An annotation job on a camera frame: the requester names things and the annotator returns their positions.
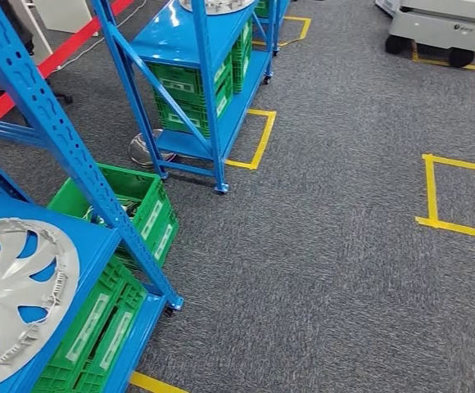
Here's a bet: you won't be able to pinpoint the red barrier belt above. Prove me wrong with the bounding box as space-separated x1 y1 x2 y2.
0 0 135 137

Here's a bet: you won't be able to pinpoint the black office chair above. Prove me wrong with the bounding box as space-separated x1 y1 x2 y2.
0 0 74 129

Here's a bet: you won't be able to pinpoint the white floor cable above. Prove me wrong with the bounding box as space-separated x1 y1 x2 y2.
57 0 149 73

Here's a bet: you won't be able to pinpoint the blue metal shelf rack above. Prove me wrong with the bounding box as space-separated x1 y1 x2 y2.
254 0 291 56
0 0 184 393
90 0 276 195

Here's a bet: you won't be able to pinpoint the silver wheel hubcap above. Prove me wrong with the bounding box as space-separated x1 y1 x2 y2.
0 218 80 393
179 0 257 16

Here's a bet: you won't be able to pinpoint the chrome stanchion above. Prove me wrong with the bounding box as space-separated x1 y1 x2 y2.
128 129 177 168

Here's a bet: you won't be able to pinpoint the tangled white wires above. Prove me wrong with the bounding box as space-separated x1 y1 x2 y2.
84 197 141 226

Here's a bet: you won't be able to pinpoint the white wheeled mobile robot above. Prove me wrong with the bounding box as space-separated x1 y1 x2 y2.
374 0 475 69

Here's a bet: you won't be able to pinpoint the white desk panel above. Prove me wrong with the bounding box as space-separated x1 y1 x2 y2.
33 0 96 34

